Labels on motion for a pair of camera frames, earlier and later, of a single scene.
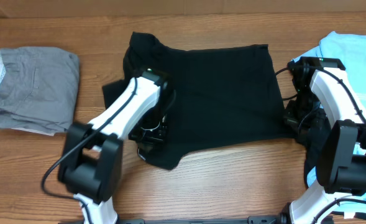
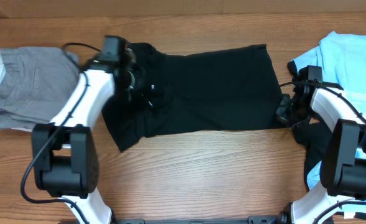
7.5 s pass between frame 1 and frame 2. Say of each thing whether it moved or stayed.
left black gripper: moved
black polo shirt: moved
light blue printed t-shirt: stayed
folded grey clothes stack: stayed
